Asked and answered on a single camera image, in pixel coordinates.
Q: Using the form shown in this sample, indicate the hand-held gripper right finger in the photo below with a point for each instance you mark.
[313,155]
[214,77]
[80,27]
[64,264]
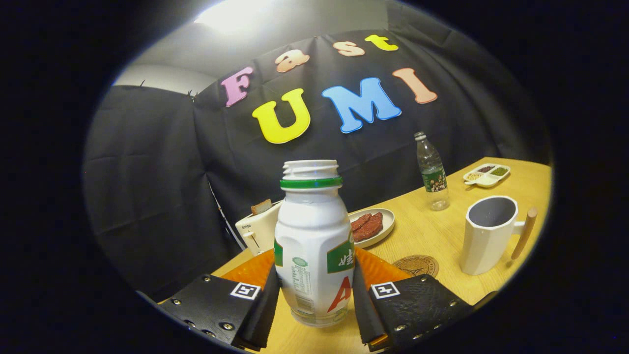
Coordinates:
[366,309]

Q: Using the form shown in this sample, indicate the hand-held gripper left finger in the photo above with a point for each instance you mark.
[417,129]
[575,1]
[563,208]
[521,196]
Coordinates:
[263,309]

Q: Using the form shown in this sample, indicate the round cork coaster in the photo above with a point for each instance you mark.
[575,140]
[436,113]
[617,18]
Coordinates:
[417,265]

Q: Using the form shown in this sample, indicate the white juice bottle green label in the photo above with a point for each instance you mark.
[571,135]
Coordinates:
[309,236]

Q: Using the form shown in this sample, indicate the clear plastic water bottle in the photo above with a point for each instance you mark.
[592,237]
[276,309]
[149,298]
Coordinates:
[432,172]

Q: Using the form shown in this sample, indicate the white toaster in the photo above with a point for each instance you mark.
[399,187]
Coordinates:
[260,231]

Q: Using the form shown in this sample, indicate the red meat slices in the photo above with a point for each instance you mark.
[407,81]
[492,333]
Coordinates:
[368,227]

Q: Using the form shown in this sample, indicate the beige round plate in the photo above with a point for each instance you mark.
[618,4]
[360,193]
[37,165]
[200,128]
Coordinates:
[387,221]

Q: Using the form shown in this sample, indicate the wooden table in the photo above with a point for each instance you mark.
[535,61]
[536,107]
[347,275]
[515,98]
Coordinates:
[432,231]

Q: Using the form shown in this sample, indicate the bread slice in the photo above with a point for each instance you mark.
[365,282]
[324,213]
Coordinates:
[261,206]

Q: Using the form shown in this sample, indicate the black backdrop cloth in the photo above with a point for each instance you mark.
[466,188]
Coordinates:
[162,172]

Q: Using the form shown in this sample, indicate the white divided dish with beans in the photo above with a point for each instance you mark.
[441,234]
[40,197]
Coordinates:
[486,179]

